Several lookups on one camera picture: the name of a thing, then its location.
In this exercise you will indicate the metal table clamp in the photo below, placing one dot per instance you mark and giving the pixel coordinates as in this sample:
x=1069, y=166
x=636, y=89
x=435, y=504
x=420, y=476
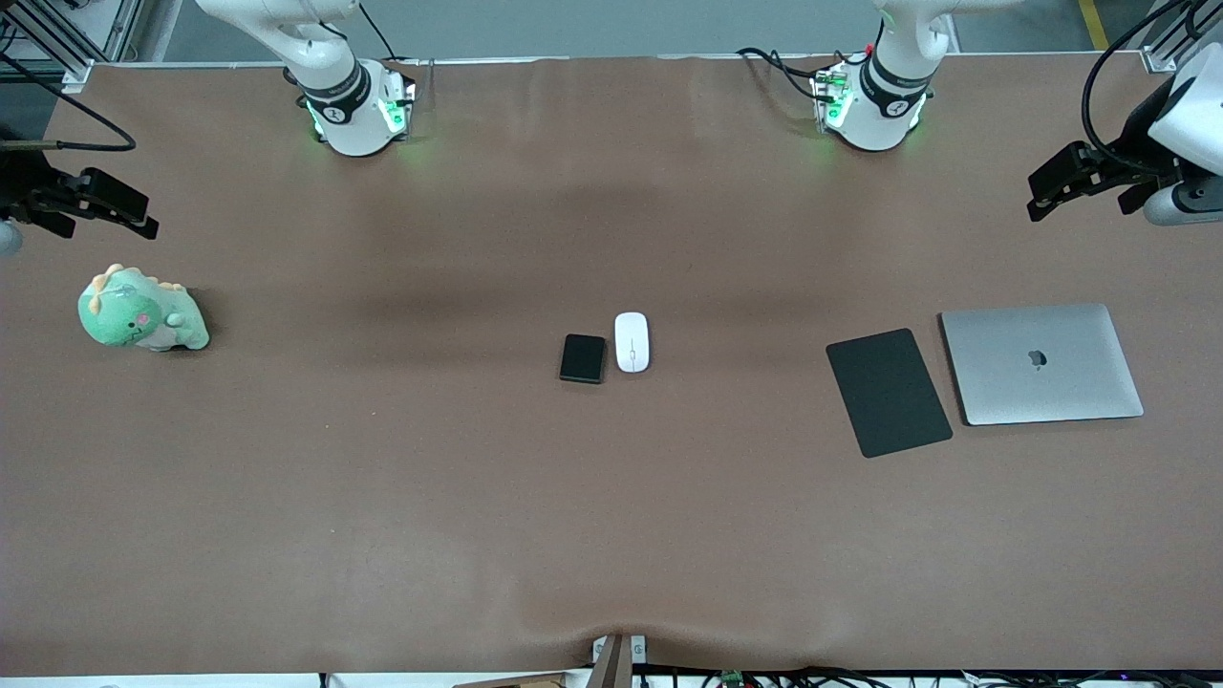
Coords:
x=611, y=664

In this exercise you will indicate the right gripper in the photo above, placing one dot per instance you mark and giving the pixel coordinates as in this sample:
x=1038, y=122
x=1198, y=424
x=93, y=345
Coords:
x=21, y=182

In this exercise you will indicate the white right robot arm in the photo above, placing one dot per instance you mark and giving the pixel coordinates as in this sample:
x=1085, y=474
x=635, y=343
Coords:
x=325, y=57

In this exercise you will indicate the black mouse pad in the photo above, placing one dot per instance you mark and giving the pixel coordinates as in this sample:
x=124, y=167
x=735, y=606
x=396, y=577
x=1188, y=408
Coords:
x=889, y=392

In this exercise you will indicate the black phone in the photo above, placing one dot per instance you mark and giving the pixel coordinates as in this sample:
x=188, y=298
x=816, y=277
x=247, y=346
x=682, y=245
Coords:
x=583, y=358

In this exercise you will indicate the brown table cloth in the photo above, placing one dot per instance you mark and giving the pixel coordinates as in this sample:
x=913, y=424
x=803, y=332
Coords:
x=478, y=478

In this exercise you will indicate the silver laptop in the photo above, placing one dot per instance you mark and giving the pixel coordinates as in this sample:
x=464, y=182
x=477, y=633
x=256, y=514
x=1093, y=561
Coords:
x=1041, y=368

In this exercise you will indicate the green lit base connector box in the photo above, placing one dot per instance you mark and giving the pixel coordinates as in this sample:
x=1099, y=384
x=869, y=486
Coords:
x=396, y=105
x=831, y=100

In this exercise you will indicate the green dinosaur plush toy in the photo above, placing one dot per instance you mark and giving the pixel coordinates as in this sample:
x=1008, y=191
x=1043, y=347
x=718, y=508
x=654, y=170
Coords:
x=124, y=315

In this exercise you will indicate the white computer mouse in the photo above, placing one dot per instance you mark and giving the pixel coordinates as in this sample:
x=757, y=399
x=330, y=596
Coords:
x=632, y=342

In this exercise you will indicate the small green connector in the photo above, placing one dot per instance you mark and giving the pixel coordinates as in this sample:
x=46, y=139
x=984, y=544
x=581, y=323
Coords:
x=732, y=679

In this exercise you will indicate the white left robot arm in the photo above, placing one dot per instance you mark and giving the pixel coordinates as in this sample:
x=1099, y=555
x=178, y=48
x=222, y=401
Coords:
x=898, y=67

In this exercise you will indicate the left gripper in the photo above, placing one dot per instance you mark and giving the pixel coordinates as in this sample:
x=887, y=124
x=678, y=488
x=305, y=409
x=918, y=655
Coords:
x=1134, y=143

